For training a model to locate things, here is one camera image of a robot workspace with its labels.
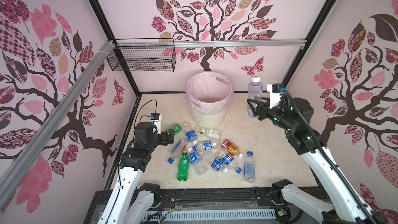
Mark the tall clear water bottle blue cap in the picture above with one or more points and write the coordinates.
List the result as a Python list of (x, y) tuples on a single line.
[(250, 168)]

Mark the amber bottle red label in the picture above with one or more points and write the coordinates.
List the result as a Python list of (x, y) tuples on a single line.
[(231, 148)]

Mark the small clear bottle blue label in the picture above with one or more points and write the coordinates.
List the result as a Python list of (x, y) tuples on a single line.
[(208, 145)]

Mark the clear bottle blue stripe label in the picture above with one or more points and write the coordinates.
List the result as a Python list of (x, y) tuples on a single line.
[(177, 150)]

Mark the white slotted cable duct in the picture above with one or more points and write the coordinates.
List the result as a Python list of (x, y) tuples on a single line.
[(209, 215)]

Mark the green bottle yellow cap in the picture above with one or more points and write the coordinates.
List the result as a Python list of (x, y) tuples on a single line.
[(183, 167)]

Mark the pepsi label clear bottle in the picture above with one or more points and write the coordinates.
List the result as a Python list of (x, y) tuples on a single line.
[(230, 161)]

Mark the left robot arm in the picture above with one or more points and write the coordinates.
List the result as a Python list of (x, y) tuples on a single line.
[(127, 204)]

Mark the grey aluminium rail back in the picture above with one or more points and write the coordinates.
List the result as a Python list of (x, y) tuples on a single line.
[(218, 43)]

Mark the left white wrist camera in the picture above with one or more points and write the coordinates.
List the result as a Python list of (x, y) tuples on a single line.
[(156, 119)]

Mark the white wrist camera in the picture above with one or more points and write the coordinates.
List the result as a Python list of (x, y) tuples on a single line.
[(156, 119), (275, 94)]

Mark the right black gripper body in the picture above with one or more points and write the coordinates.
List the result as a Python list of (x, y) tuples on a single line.
[(274, 113)]

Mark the black wire basket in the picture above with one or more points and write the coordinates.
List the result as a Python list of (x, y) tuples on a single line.
[(143, 54)]

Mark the grey aluminium rail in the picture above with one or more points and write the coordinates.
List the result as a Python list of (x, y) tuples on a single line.
[(218, 43), (19, 168)]

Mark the white bin with pink liner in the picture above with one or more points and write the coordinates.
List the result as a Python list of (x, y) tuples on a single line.
[(208, 96)]

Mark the clear bottle green white label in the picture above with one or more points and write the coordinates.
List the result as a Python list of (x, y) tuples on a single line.
[(210, 133)]

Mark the clear bottle blue label white cap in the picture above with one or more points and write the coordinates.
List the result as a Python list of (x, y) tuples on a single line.
[(216, 163)]

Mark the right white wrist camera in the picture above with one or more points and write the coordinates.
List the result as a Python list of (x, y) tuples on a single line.
[(275, 94)]

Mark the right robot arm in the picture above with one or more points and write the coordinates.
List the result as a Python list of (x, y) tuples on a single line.
[(347, 206)]

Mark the black base frame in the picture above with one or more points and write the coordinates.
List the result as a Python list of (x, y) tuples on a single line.
[(216, 199)]

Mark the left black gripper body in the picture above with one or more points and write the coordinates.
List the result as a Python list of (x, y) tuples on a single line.
[(164, 140)]

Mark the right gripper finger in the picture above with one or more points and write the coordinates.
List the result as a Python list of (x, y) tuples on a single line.
[(255, 105), (263, 100)]

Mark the grey aluminium rail left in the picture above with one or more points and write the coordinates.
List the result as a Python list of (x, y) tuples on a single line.
[(19, 168)]

